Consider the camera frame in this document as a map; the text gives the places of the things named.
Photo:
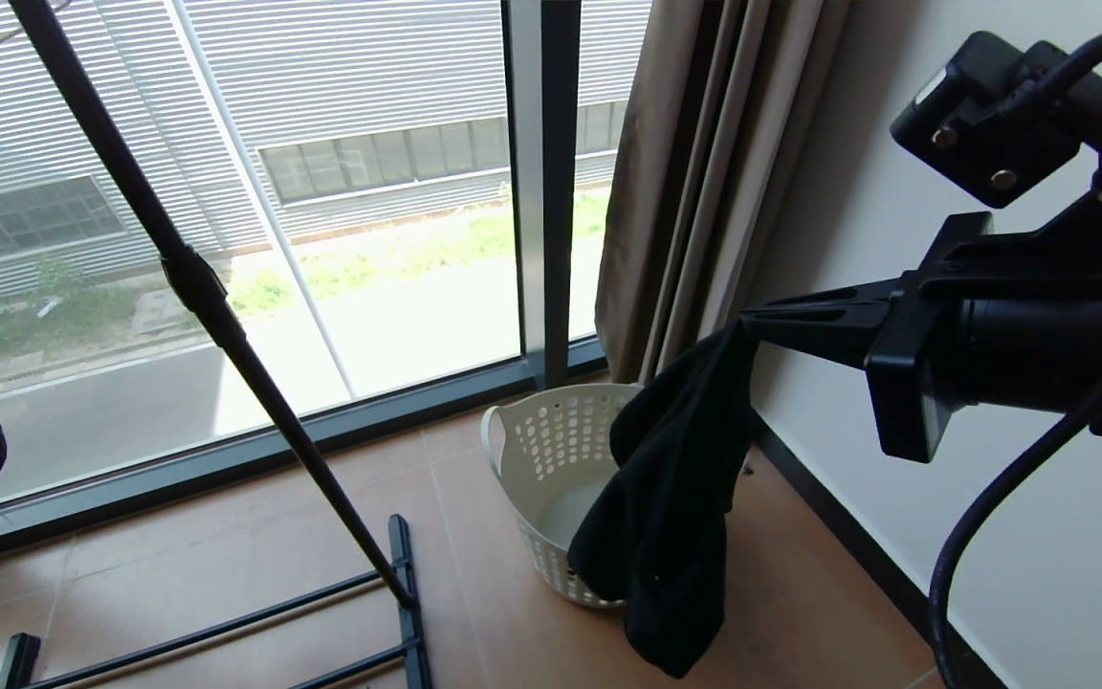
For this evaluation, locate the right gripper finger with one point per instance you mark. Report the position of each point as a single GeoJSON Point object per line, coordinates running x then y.
{"type": "Point", "coordinates": [828, 304]}
{"type": "Point", "coordinates": [838, 337]}

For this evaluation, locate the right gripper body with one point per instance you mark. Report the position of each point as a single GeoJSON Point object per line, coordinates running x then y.
{"type": "Point", "coordinates": [1010, 354]}

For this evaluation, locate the white laundry basket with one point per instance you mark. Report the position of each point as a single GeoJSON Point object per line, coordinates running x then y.
{"type": "Point", "coordinates": [551, 459]}

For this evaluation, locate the black clothes rack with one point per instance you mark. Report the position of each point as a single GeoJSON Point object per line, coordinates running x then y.
{"type": "Point", "coordinates": [197, 282]}

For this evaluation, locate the brown curtain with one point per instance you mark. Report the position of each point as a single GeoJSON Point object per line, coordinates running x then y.
{"type": "Point", "coordinates": [685, 172]}

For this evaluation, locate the window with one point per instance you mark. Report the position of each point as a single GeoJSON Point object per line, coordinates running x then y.
{"type": "Point", "coordinates": [369, 144]}

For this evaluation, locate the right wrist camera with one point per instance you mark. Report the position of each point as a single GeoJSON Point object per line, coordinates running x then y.
{"type": "Point", "coordinates": [981, 124]}

